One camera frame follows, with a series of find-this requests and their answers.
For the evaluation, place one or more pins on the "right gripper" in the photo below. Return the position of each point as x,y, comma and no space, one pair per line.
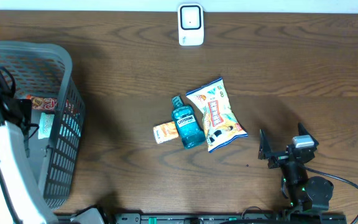
265,152

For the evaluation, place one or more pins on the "yellow snack bag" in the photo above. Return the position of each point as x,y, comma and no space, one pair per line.
220,124

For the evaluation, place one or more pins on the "teal Listerine mouthwash bottle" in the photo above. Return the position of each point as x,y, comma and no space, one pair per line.
186,124

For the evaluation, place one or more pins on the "small orange packet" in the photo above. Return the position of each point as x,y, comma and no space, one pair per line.
165,132

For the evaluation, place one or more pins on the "mint green wipes pack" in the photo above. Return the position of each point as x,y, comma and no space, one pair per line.
45,125

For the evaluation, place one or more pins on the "red brown snack wrapper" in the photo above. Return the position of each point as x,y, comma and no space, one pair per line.
41,103

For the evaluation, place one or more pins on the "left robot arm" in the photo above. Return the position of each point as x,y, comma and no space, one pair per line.
36,174

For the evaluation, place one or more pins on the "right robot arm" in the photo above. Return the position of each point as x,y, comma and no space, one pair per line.
308,195

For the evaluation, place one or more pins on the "white barcode scanner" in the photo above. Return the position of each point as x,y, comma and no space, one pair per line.
190,24

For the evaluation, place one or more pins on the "grey plastic basket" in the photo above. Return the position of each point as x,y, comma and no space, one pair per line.
52,62

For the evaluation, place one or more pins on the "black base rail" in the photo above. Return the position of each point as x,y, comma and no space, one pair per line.
252,217

